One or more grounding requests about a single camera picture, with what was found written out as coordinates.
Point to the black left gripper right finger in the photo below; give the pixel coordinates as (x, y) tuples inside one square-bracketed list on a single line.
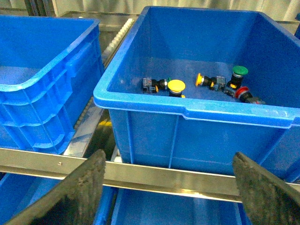
[(267, 200)]

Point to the blue middle bin with buttons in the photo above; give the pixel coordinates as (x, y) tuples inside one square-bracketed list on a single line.
[(204, 130)]

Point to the red button lying right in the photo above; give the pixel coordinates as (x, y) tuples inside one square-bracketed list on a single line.
[(244, 96)]

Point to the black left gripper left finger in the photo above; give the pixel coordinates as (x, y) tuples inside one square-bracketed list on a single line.
[(73, 201)]

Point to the yellow button lying sideways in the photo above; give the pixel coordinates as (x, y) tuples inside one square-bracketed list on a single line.
[(215, 83)]

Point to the blue far left bin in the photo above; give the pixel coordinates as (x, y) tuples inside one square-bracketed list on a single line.
[(49, 68)]

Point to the yellow button front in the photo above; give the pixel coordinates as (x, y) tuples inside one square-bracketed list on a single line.
[(176, 87)]

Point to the metal shelf front rail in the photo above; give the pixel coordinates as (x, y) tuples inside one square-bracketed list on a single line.
[(129, 176)]

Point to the white roller track strip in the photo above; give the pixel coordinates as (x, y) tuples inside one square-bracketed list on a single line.
[(113, 45)]

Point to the blue lower shelf bin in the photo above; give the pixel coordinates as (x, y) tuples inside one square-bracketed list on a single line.
[(124, 206)]

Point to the green button upright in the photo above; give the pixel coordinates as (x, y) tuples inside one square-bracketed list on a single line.
[(238, 73)]

